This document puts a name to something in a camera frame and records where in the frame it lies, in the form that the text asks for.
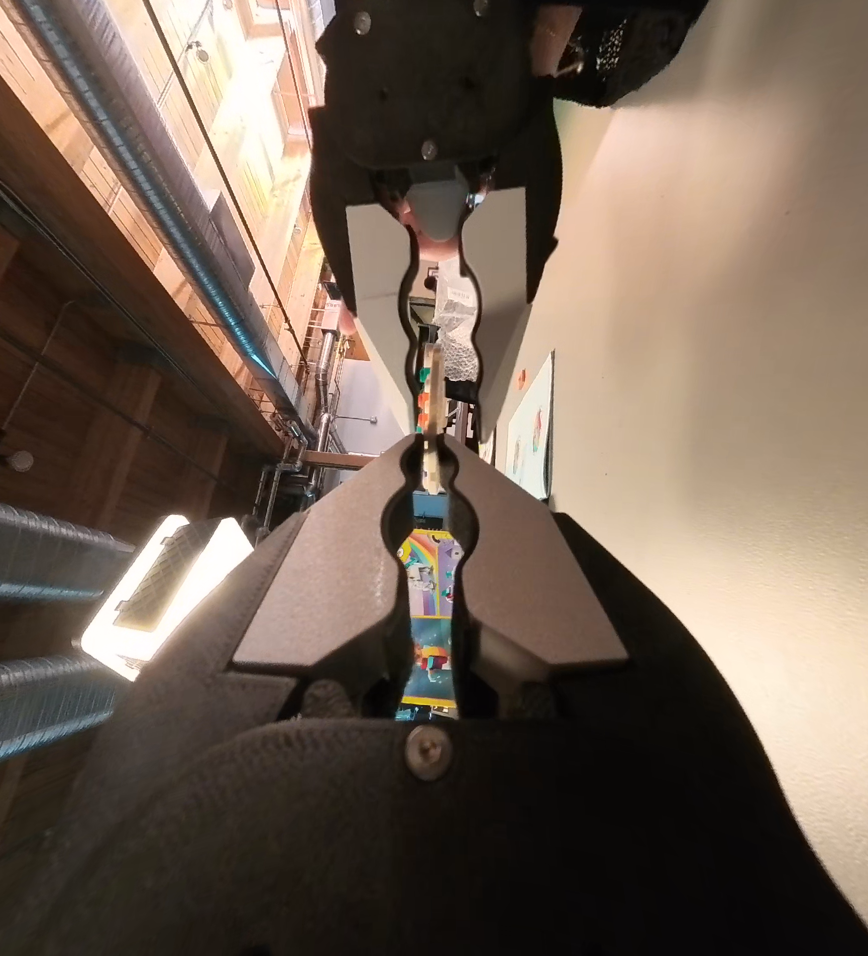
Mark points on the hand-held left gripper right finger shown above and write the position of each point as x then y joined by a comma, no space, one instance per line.
546,590

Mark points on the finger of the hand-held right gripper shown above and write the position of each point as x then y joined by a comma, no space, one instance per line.
378,284
505,261

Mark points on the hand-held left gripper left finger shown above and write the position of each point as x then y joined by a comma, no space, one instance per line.
314,590

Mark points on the round cream lego plate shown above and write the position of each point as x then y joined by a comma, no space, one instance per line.
438,403

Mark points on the light blue instruction booklet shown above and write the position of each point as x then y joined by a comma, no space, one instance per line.
535,433

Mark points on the colourful lego set box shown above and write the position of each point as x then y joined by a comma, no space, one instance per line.
430,597

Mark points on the person's right hand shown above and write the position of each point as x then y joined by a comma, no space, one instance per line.
430,250

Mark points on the clear bubble wrap bag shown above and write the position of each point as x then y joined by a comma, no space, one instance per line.
456,328

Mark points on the bright white light panel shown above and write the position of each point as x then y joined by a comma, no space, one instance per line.
165,582

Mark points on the round white ceiling fixture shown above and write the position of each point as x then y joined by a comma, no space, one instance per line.
22,461

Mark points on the silver ventilation duct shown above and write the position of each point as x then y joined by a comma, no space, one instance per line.
31,545
165,209
327,388
23,709

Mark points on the black frame chair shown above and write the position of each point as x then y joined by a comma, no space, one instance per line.
462,411

